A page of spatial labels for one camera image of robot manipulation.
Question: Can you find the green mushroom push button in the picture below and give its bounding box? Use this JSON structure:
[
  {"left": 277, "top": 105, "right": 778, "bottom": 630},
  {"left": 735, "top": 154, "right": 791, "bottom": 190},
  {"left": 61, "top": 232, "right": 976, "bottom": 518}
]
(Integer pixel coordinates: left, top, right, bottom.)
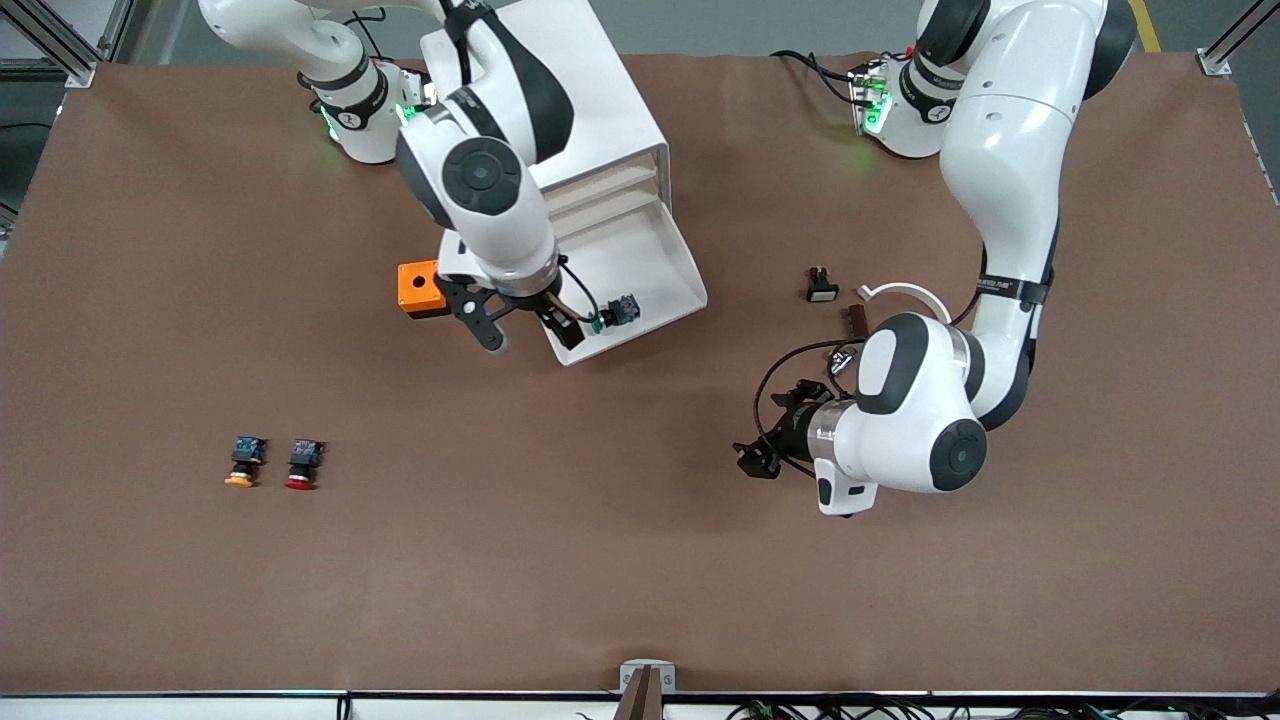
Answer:
[{"left": 590, "top": 293, "right": 643, "bottom": 336}]

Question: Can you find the red mushroom push button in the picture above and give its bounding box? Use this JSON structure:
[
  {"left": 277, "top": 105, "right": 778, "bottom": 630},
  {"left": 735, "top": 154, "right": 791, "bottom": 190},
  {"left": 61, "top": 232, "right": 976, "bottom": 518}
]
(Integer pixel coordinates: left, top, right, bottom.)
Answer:
[{"left": 284, "top": 438, "right": 328, "bottom": 492}]

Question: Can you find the yellow mushroom push button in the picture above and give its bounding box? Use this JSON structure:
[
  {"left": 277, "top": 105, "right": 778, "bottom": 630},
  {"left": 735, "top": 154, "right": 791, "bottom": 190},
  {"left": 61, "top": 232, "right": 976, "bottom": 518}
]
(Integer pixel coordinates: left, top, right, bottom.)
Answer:
[{"left": 223, "top": 435, "right": 269, "bottom": 490}]

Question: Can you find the white curved plastic arc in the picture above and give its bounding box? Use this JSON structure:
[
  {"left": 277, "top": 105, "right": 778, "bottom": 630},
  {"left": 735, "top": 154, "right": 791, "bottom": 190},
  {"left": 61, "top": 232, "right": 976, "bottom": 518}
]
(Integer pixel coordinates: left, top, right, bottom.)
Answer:
[{"left": 857, "top": 282, "right": 953, "bottom": 323}]

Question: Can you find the brown table mat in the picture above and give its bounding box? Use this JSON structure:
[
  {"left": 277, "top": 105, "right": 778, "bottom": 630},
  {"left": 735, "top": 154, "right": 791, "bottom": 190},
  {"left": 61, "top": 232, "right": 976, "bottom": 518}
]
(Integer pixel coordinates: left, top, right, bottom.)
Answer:
[{"left": 0, "top": 50, "right": 1280, "bottom": 696}]

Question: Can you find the orange button enclosure box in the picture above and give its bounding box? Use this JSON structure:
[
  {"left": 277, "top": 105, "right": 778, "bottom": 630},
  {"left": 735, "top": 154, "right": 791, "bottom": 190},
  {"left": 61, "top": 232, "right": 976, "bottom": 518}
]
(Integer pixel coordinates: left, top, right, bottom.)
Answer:
[{"left": 397, "top": 260, "right": 451, "bottom": 320}]

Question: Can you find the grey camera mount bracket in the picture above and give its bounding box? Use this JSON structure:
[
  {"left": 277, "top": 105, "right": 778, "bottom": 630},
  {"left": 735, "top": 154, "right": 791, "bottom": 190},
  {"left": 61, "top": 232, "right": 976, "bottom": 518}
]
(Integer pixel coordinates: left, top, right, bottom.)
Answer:
[{"left": 618, "top": 658, "right": 678, "bottom": 696}]

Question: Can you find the brown camera pole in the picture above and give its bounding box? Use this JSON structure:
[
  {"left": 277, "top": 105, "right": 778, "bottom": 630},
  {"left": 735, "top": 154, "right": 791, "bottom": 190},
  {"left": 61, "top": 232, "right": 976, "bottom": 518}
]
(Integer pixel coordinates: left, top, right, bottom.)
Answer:
[{"left": 612, "top": 667, "right": 663, "bottom": 720}]

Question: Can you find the black arm base cable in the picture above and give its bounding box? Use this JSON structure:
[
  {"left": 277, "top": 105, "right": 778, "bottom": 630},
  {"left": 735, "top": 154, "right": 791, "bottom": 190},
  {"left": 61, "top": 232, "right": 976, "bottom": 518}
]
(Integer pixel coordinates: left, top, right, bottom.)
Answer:
[{"left": 770, "top": 48, "right": 863, "bottom": 106}]

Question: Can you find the aluminium frame post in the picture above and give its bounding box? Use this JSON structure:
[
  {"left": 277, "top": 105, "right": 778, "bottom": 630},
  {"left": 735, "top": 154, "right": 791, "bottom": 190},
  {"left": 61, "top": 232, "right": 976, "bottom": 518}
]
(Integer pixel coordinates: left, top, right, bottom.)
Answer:
[
  {"left": 0, "top": 0, "right": 98, "bottom": 89},
  {"left": 98, "top": 0, "right": 138, "bottom": 63},
  {"left": 1198, "top": 0, "right": 1280, "bottom": 78}
]

